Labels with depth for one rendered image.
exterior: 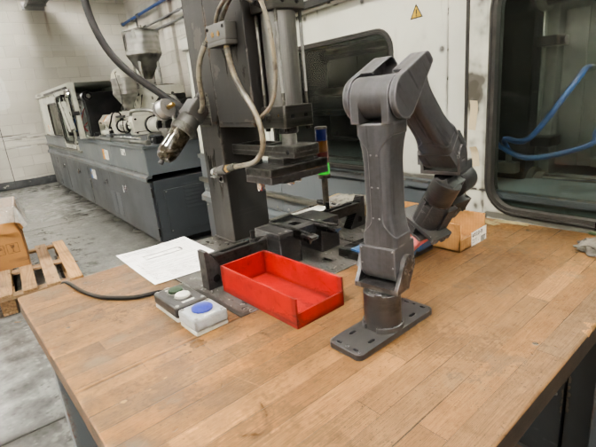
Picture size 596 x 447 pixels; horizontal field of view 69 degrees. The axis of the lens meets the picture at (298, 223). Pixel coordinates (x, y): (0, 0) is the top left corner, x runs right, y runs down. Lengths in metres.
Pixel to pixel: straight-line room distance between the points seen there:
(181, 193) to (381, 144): 3.63
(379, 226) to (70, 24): 9.94
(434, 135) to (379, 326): 0.34
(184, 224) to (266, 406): 3.70
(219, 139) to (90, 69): 9.21
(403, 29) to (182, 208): 3.05
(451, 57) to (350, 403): 1.13
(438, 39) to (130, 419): 1.32
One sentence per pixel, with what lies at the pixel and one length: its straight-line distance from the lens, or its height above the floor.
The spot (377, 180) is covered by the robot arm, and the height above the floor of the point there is 1.16.
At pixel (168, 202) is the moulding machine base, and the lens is 4.17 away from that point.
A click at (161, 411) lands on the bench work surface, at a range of 0.67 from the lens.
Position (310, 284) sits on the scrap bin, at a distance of 0.90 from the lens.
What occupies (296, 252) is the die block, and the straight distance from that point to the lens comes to 1.06.
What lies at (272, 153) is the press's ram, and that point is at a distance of 1.07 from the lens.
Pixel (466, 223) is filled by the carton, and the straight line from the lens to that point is 1.21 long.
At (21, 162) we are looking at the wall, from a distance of 10.11.
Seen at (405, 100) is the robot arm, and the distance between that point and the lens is 0.66.
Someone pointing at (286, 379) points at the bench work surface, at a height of 0.90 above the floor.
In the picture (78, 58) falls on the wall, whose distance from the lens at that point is 10.35.
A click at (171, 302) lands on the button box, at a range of 0.90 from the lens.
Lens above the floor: 1.30
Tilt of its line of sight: 17 degrees down
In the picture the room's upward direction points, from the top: 5 degrees counter-clockwise
